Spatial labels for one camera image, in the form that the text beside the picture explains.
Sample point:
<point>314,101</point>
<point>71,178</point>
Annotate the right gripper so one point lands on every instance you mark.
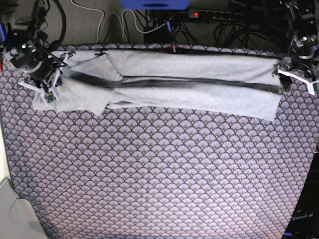
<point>22,58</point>

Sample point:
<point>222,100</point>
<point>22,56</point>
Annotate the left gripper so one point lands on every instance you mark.
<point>307,68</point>

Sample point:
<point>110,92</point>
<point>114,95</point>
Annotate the light grey T-shirt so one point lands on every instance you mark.
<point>230,84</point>

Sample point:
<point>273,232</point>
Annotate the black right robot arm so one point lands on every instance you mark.
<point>24,43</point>

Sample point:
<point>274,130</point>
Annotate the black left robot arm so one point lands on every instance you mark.
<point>303,30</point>

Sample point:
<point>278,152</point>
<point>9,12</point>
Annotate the blue box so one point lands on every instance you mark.
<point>155,4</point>

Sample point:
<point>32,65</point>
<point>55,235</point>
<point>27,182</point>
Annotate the black power strip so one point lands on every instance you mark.
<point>215,15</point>

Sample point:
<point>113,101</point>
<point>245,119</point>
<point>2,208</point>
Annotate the red clamp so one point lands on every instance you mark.
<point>173,48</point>

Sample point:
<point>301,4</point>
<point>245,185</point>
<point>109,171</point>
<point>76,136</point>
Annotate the black power adapter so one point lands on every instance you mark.
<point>160,36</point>

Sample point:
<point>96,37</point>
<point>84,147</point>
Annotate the fan-patterned tablecloth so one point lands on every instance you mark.
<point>158,172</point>

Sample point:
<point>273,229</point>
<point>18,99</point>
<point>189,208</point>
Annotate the white plastic bin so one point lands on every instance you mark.
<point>17,217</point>

